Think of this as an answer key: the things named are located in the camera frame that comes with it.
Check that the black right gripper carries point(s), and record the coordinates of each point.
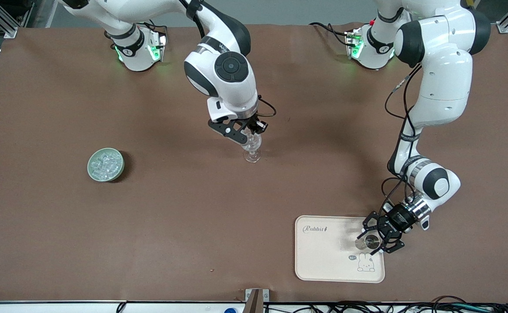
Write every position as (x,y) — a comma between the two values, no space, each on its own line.
(257,125)

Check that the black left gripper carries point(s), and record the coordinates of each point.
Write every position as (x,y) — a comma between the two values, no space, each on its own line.
(398,219)

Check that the steel double jigger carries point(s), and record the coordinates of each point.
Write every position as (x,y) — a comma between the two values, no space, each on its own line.
(369,242)

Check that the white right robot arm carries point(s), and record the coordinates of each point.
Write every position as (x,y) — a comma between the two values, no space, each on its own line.
(232,93)

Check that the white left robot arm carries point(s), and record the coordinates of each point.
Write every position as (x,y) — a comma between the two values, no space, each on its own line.
(445,78)

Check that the clear wine glass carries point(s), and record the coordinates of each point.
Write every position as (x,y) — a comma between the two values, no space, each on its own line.
(252,155)

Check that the pile of clear ice cubes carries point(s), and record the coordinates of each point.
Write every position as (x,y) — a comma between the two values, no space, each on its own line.
(106,163)

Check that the cream rabbit print tray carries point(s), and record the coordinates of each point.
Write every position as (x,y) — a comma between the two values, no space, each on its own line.
(323,256)

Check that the green round bowl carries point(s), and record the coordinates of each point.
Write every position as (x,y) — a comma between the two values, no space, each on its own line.
(120,169)

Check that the metal bracket plate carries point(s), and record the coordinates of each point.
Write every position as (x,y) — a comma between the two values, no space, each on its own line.
(266,295)

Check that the brown stand post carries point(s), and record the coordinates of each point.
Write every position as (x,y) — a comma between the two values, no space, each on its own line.
(254,304)

